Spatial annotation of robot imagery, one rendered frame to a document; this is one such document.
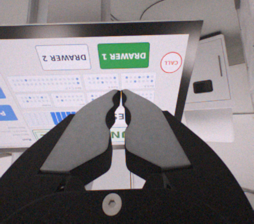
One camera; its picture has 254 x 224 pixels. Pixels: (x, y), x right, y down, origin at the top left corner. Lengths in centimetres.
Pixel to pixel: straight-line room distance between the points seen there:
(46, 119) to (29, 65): 13
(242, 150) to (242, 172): 42
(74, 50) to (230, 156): 360
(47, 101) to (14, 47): 12
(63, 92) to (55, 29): 12
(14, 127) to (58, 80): 19
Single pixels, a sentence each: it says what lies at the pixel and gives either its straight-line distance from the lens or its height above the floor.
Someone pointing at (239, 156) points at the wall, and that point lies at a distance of 370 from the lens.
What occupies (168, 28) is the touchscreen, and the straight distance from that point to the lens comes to 27.
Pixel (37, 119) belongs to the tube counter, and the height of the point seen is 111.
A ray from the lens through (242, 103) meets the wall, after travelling 364.
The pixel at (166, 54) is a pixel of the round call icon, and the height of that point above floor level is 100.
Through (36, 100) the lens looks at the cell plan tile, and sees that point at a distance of 36.
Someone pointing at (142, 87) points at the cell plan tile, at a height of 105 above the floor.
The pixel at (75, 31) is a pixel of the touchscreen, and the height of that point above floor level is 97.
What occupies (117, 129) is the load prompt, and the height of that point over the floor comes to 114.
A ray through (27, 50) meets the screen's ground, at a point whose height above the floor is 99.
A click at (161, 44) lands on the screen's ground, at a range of 27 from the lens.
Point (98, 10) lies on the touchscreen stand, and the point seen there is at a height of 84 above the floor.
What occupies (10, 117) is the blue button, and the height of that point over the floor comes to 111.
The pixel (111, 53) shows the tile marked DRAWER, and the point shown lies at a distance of 27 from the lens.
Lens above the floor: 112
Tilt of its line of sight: 10 degrees down
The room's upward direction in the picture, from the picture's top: 178 degrees clockwise
